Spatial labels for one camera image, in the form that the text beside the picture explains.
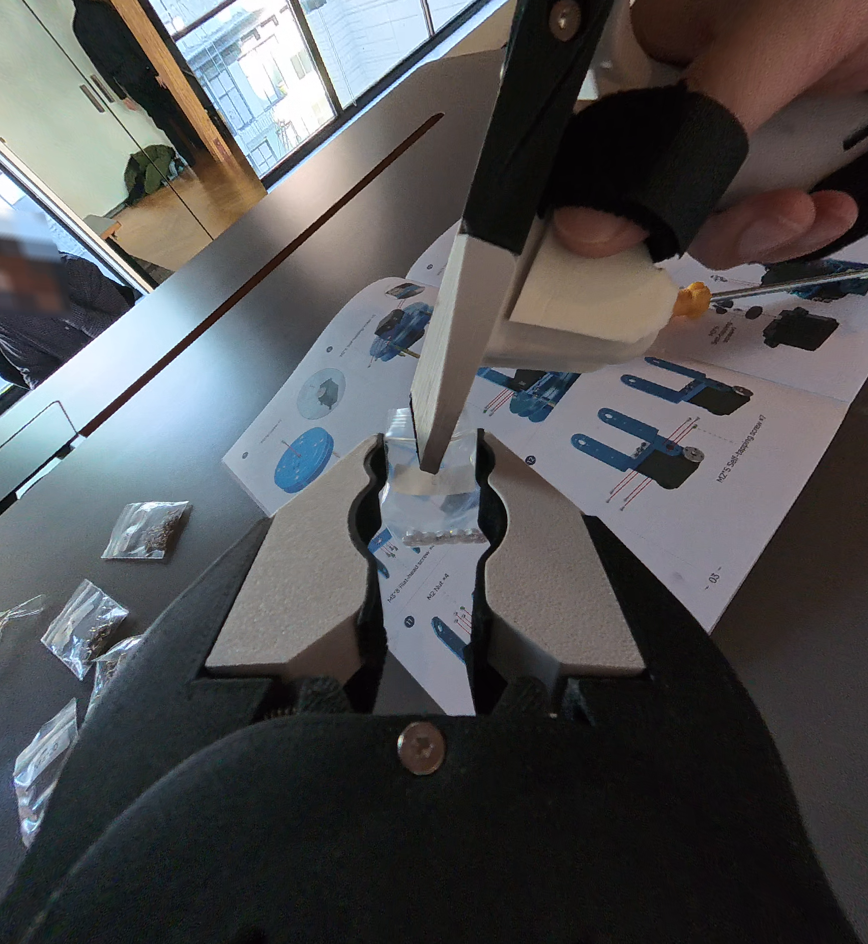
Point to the small clear parts bag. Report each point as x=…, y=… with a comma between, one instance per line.
x=404, y=516

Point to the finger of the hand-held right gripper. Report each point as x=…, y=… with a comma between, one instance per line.
x=460, y=346

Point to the assembly instruction booklet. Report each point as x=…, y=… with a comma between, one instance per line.
x=596, y=472

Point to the large multi-pane window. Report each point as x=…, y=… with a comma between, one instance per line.
x=257, y=74

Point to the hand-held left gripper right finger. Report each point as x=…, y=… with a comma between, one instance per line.
x=559, y=590

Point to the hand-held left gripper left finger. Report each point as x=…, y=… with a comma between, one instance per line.
x=294, y=590

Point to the dark green bag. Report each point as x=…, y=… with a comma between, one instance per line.
x=150, y=173

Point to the person's right hand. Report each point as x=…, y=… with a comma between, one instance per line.
x=788, y=51

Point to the dark grey desk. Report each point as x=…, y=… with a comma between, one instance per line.
x=220, y=354

